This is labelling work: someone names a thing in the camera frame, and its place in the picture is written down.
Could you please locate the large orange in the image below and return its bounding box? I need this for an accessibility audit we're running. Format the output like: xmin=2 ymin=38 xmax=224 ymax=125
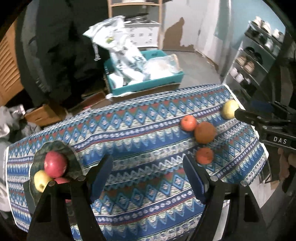
xmin=196 ymin=147 xmax=214 ymax=165
xmin=194 ymin=121 xmax=217 ymax=144

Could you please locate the cardboard box under crate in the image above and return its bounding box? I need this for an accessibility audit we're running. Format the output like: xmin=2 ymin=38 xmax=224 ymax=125
xmin=104 ymin=75 xmax=183 ymax=103

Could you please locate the wooden shelf rack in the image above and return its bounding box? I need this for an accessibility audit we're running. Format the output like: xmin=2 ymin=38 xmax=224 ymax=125
xmin=107 ymin=0 xmax=163 ymax=49

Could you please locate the teal plastic crate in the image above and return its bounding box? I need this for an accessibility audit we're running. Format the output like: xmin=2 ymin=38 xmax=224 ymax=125
xmin=104 ymin=50 xmax=184 ymax=88

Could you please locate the yellow-green pear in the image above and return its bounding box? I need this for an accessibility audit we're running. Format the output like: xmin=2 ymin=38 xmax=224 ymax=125
xmin=34 ymin=170 xmax=53 ymax=193

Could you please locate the dark green glass plate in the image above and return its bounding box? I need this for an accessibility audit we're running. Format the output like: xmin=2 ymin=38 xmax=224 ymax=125
xmin=26 ymin=141 xmax=83 ymax=206

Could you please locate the blue patterned tablecloth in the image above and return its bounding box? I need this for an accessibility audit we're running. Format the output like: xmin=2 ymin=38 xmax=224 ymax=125
xmin=6 ymin=84 xmax=268 ymax=240

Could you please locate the dark red apple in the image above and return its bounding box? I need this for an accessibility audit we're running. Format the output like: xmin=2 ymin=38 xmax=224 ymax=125
xmin=53 ymin=177 xmax=72 ymax=204

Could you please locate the white patterned storage box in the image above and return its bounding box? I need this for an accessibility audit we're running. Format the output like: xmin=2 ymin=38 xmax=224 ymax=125
xmin=125 ymin=21 xmax=161 ymax=48

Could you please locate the yellow-green pomelo fruit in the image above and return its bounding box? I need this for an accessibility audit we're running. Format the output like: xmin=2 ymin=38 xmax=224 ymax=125
xmin=221 ymin=99 xmax=239 ymax=120

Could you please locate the white rice bag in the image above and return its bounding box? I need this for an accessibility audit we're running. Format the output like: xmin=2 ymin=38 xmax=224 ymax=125
xmin=83 ymin=16 xmax=147 ymax=76

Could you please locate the person's right hand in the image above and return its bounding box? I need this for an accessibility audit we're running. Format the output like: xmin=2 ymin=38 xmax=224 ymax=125
xmin=277 ymin=148 xmax=296 ymax=181

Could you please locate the small cardboard box red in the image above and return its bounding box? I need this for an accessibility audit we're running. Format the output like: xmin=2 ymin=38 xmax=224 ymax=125
xmin=68 ymin=91 xmax=106 ymax=114

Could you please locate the wooden louvered wardrobe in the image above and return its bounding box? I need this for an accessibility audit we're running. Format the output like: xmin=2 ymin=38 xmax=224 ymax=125
xmin=0 ymin=20 xmax=24 ymax=105

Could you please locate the pile of grey clothes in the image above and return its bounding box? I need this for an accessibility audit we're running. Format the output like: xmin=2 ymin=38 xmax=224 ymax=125
xmin=1 ymin=104 xmax=42 ymax=143

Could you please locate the grey shoe rack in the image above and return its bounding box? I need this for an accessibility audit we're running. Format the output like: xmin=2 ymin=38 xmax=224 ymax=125
xmin=223 ymin=16 xmax=285 ymax=106

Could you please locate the small tangerine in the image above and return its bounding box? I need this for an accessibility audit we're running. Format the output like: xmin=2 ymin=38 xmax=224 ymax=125
xmin=180 ymin=115 xmax=197 ymax=132

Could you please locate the black hanging coat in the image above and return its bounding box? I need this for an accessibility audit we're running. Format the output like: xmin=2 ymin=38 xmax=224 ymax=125
xmin=16 ymin=0 xmax=109 ymax=109

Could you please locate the wooden drawer box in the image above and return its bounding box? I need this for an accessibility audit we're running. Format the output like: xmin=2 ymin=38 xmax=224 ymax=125
xmin=25 ymin=104 xmax=66 ymax=127

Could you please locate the clear plastic bag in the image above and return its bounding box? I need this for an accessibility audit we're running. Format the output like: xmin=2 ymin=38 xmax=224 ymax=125
xmin=142 ymin=54 xmax=182 ymax=80

